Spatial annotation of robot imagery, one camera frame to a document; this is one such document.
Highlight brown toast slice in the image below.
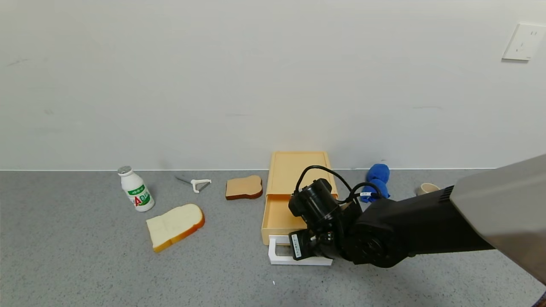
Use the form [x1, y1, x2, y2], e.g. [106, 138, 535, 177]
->
[225, 175, 264, 201]

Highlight white bread slice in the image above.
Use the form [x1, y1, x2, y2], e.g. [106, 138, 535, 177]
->
[146, 203, 206, 253]

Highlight white milk drink bottle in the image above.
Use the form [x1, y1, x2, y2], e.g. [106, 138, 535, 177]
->
[117, 166, 155, 212]

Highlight black camera cable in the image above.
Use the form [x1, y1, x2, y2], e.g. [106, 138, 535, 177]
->
[294, 165, 354, 203]

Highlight black cable with white tag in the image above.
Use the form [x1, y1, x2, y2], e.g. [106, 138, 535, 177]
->
[348, 182, 383, 204]

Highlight white wall socket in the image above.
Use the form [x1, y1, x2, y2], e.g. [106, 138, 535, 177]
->
[502, 23, 546, 61]

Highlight blue cloth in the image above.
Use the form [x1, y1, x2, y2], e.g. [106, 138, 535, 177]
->
[360, 164, 390, 203]

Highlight white vegetable peeler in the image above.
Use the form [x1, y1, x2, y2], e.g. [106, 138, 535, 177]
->
[176, 175, 212, 194]

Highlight yellow drawer with white handle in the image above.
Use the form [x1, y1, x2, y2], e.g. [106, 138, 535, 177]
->
[261, 195, 354, 266]

